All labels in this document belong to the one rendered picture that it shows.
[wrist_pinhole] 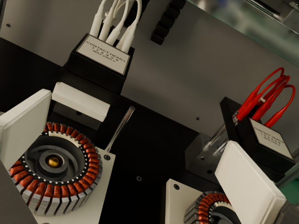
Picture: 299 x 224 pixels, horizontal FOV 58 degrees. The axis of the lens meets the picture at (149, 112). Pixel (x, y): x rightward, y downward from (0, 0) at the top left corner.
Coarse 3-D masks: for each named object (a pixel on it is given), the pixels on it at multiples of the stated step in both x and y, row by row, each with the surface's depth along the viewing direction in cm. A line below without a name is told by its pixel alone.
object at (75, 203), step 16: (48, 128) 33; (64, 128) 34; (32, 144) 31; (48, 144) 33; (64, 144) 34; (80, 144) 33; (32, 160) 32; (64, 160) 31; (80, 160) 33; (96, 160) 32; (16, 176) 26; (32, 176) 27; (48, 176) 30; (64, 176) 31; (80, 176) 30; (96, 176) 31; (32, 192) 27; (48, 192) 26; (64, 192) 27; (80, 192) 29; (32, 208) 27; (48, 208) 27; (64, 208) 28
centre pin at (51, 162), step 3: (48, 159) 31; (51, 159) 31; (54, 159) 31; (57, 159) 31; (48, 162) 30; (51, 162) 30; (54, 162) 31; (57, 162) 31; (48, 165) 30; (51, 165) 30; (54, 165) 31; (57, 165) 31; (60, 165) 31
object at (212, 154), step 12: (192, 144) 49; (204, 144) 46; (216, 144) 48; (192, 156) 47; (204, 156) 45; (216, 156) 45; (192, 168) 47; (204, 168) 46; (216, 168) 46; (216, 180) 48
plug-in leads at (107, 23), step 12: (120, 0) 36; (108, 12) 39; (96, 24) 34; (108, 24) 36; (120, 24) 34; (132, 24) 36; (96, 36) 35; (108, 36) 40; (132, 36) 35; (120, 48) 38
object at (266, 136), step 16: (224, 112) 44; (224, 128) 44; (240, 128) 38; (256, 128) 36; (224, 144) 46; (240, 144) 36; (256, 144) 33; (272, 144) 35; (256, 160) 35; (272, 160) 34; (288, 160) 34; (272, 176) 36
